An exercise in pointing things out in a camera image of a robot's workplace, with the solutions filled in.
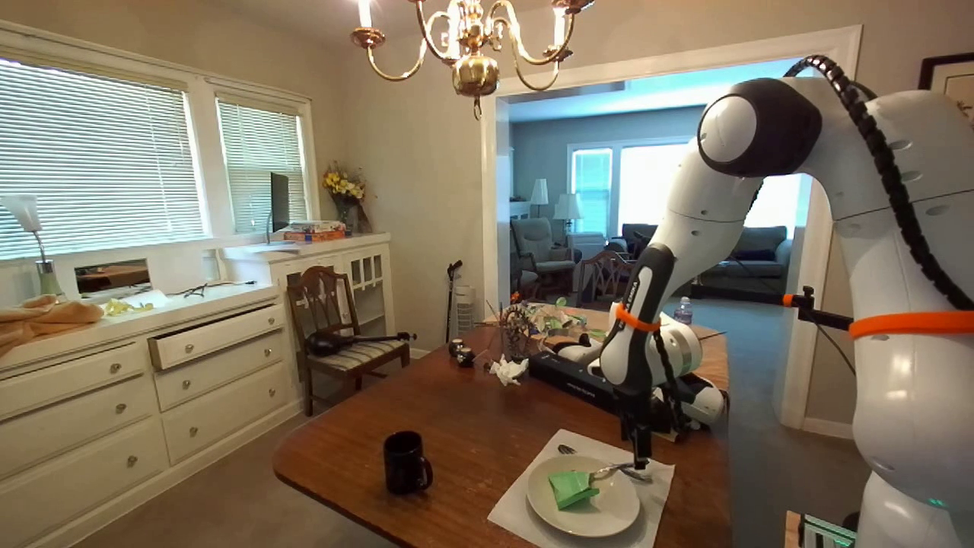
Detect dark wooden chair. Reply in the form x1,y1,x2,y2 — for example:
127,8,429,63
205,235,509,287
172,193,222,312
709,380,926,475
284,261,417,417

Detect black ukulele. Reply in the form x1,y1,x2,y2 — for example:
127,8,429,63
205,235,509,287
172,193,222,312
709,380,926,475
305,322,421,359

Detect orange strap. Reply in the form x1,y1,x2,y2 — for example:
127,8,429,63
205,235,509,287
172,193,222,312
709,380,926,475
843,309,974,345
608,301,665,338

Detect white glass-door cabinet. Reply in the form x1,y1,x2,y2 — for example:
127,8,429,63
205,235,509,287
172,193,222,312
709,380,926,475
225,232,397,358

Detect black corrugated cable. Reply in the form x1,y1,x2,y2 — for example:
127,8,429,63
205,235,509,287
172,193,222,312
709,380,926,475
782,53,974,314

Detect wide white window blind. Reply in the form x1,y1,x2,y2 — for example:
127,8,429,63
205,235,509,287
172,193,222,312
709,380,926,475
0,54,214,261

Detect black case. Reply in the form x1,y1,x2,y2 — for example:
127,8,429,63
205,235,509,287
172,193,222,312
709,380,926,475
522,346,626,413

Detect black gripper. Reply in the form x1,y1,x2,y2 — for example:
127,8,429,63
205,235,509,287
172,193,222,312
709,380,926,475
618,374,659,482

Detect yellow flowers in vase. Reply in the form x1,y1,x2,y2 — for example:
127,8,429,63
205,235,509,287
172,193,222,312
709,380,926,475
321,164,370,238

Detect silver fork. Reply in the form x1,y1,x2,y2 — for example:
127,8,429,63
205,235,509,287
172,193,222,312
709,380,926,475
591,459,645,486

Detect black mug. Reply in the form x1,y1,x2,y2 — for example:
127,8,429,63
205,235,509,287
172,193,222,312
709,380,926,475
379,429,438,500

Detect black rod with orange clamp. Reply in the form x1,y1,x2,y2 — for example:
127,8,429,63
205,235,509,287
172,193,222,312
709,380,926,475
780,284,856,334

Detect white table lamp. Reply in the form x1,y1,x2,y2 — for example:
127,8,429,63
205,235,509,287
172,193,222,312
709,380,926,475
522,173,553,223

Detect white desk lamp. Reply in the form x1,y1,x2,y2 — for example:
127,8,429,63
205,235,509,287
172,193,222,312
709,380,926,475
5,193,63,301

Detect white round plate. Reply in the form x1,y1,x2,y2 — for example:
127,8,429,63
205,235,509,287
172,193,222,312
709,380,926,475
522,452,645,543

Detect narrow white window blind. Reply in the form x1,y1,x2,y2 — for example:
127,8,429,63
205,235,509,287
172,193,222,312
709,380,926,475
217,98,314,244

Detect black framed picture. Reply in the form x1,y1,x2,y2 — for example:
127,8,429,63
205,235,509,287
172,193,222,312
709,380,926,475
916,49,974,102

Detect brown cloth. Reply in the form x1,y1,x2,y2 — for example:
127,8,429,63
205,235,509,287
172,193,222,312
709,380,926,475
0,294,106,359

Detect brass chandelier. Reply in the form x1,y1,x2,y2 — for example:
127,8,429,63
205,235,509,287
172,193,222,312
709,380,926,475
347,0,604,114

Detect white dresser with drawers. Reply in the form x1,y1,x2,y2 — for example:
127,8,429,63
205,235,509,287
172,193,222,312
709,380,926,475
0,284,305,548

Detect grey armchair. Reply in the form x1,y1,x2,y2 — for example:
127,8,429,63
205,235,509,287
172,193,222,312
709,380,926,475
509,218,581,305

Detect green folded napkin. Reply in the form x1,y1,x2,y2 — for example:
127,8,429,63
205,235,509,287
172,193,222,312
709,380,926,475
546,465,604,515

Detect black stand with camera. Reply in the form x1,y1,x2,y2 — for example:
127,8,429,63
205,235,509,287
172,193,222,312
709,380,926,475
441,256,478,372

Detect wire basket with toys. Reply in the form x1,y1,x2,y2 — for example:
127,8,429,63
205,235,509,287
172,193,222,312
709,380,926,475
497,300,593,359

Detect white crumpled cloth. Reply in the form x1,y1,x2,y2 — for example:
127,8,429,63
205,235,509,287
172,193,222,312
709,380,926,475
487,352,532,390

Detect wooden robot stand frame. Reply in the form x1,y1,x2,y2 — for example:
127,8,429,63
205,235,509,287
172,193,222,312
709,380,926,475
780,505,862,548

